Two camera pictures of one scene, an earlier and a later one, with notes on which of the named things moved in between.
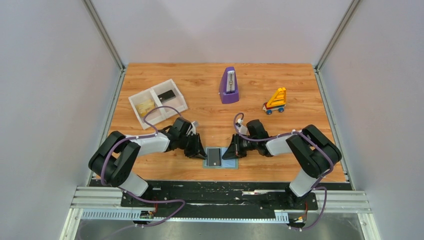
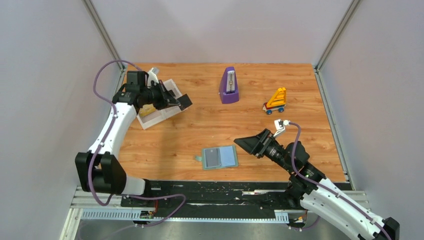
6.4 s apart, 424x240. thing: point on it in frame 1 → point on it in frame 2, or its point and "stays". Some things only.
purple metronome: [229, 91] stays
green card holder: [225, 163] stays
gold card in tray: [143, 108] stays
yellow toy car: [277, 101] stays
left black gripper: [197, 150] → [163, 102]
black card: [214, 157] → [184, 101]
